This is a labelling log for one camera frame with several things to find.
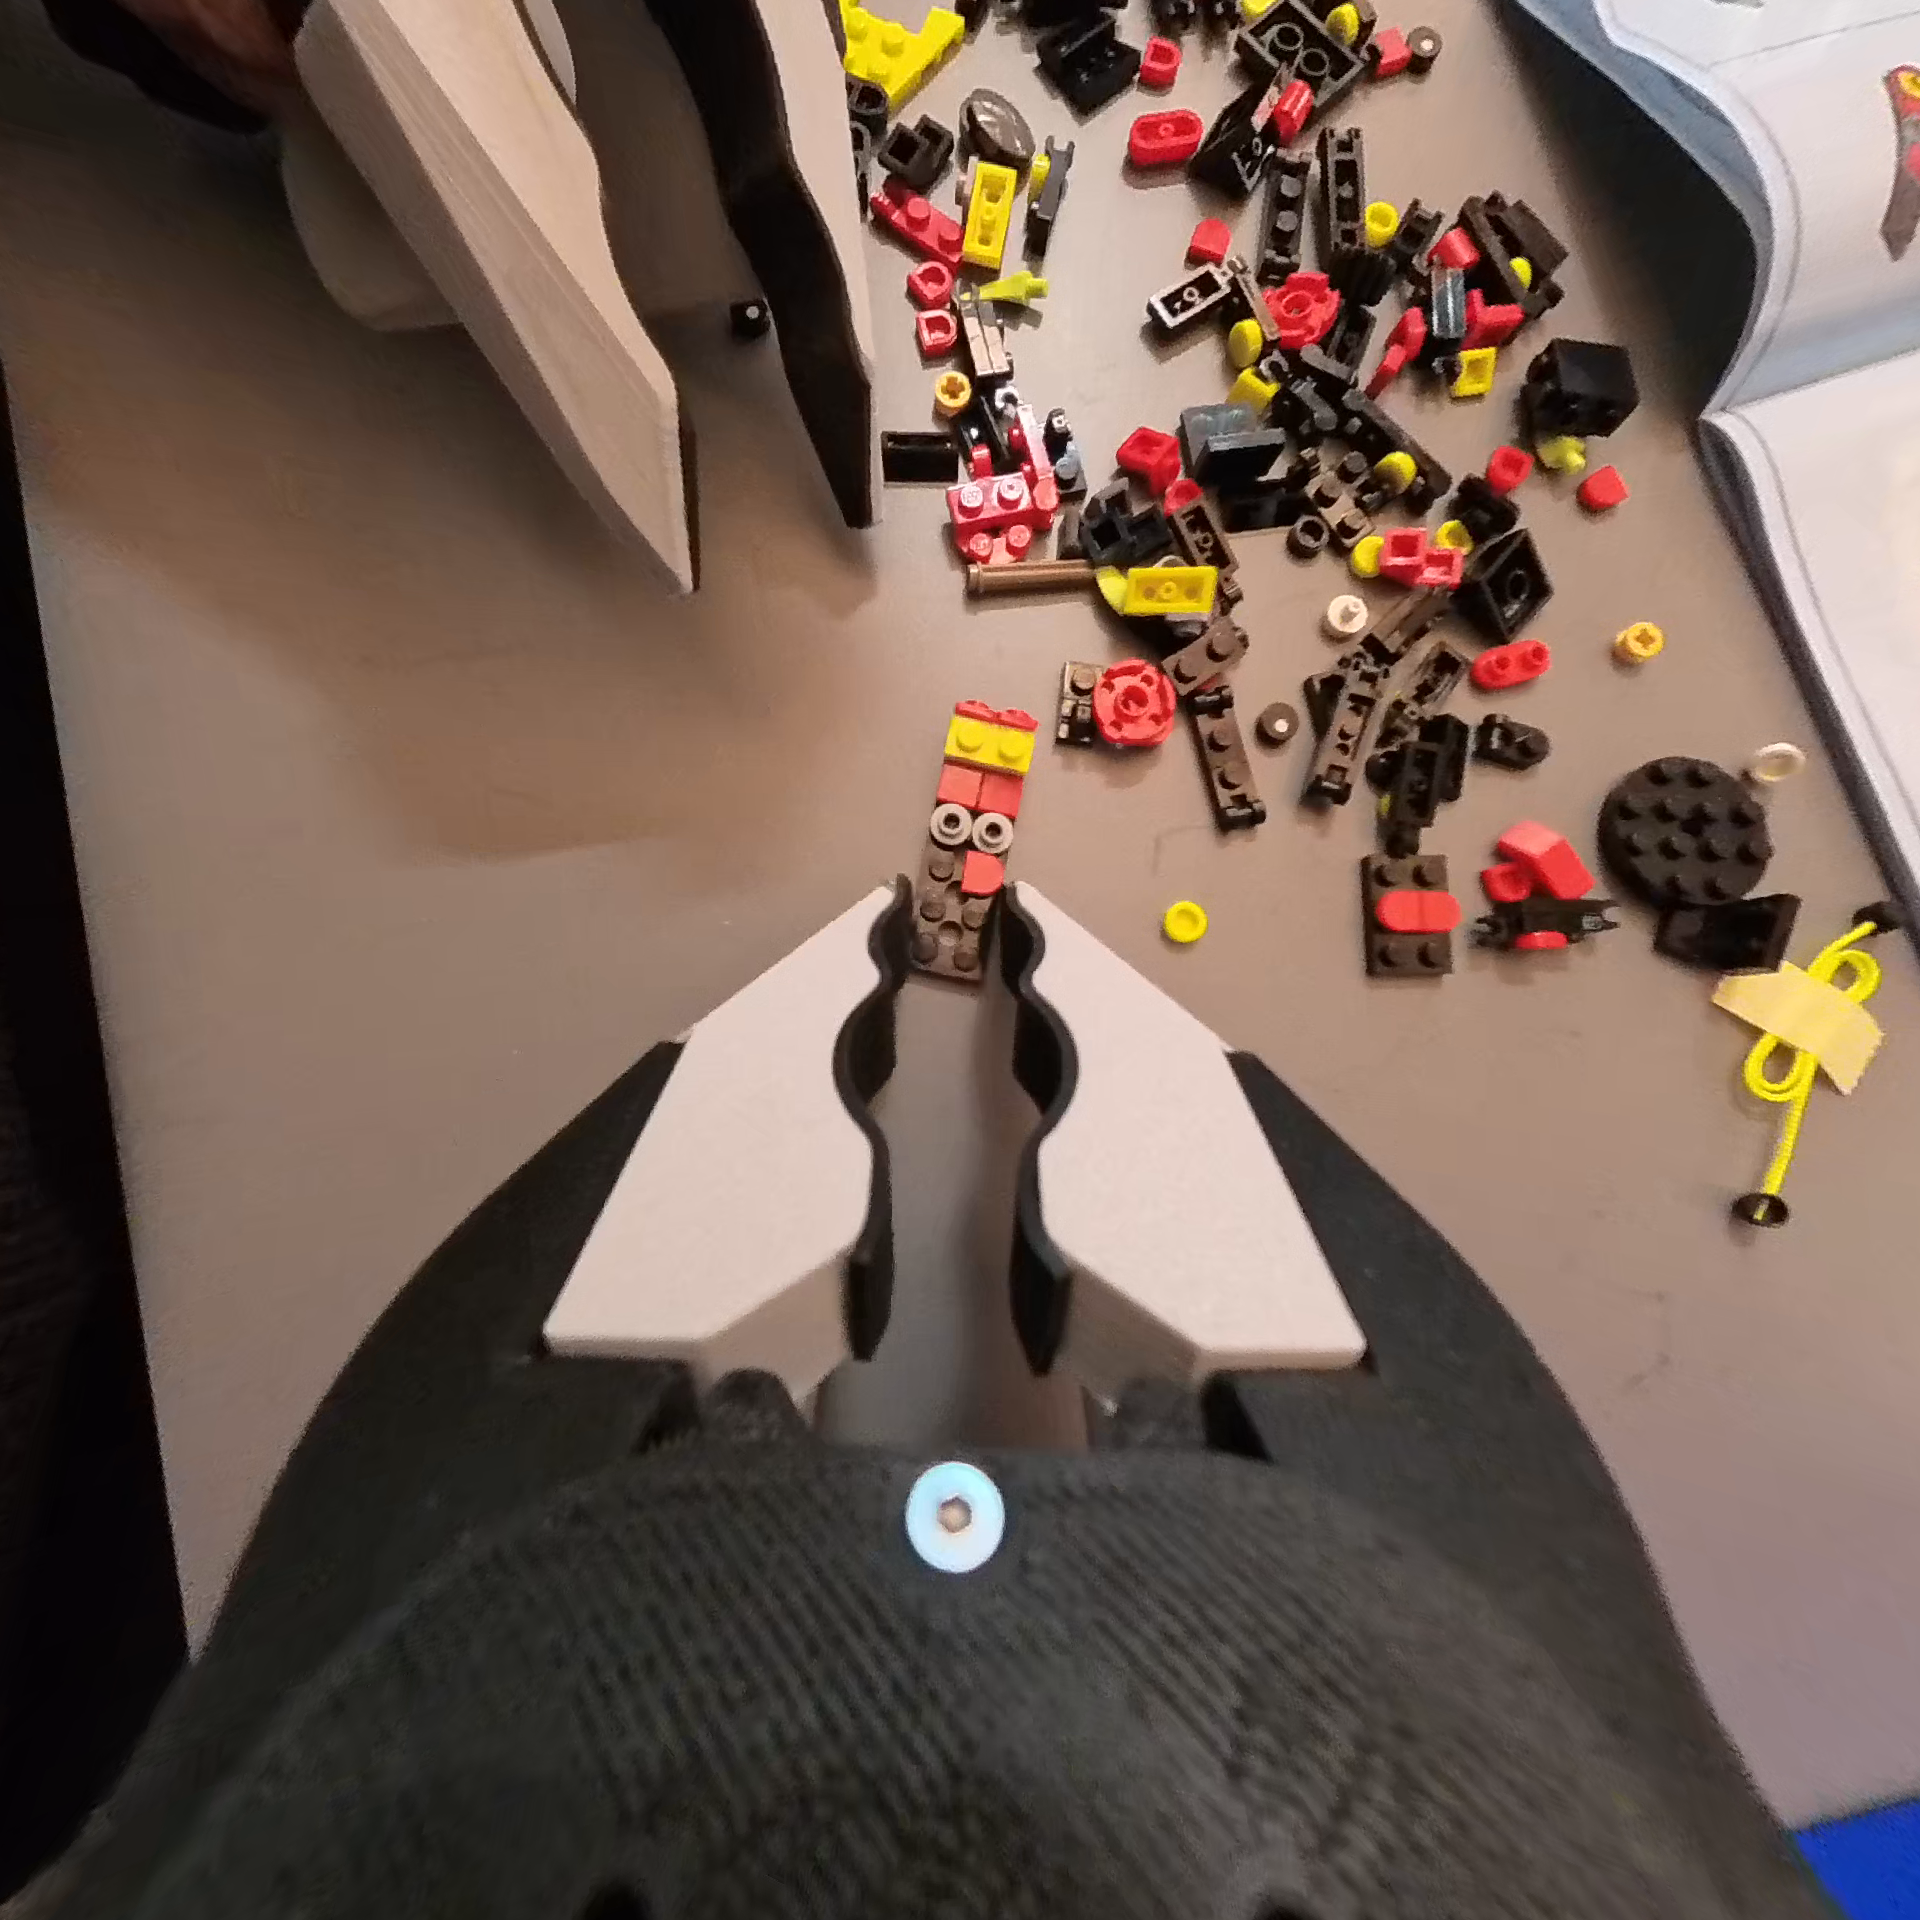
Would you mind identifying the pile of loose lego pieces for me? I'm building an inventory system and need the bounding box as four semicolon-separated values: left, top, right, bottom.
838;0;1644;833

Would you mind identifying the partly built lego model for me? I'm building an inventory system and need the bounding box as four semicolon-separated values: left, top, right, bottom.
902;696;1040;985

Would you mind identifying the red and black lego subassembly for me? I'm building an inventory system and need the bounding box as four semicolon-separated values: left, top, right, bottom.
1473;818;1622;954

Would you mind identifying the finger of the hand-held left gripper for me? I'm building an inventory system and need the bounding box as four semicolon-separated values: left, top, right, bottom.
276;0;701;596
576;0;883;530

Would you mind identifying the pale masking tape piece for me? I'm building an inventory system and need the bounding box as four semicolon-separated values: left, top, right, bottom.
1709;960;1885;1096

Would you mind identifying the black plate with red tile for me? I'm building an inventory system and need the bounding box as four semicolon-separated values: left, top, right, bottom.
1360;852;1461;980

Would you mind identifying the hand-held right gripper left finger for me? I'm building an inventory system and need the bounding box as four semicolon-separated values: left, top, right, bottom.
540;880;917;1413

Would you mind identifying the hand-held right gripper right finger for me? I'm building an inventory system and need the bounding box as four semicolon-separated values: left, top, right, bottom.
995;880;1373;1413

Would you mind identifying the black round lego plate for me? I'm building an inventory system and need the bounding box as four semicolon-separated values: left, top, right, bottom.
1593;753;1776;910

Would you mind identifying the blue plastic item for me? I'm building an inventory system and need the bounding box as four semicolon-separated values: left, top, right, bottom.
1785;1808;1920;1920

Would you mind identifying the yellow elastic cord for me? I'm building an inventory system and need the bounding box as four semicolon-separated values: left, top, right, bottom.
1728;901;1904;1232

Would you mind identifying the black lego slope brick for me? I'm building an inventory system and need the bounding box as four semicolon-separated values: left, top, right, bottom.
1654;895;1802;974

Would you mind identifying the lego instruction booklet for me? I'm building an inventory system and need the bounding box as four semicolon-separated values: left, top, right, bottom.
1506;0;1920;903

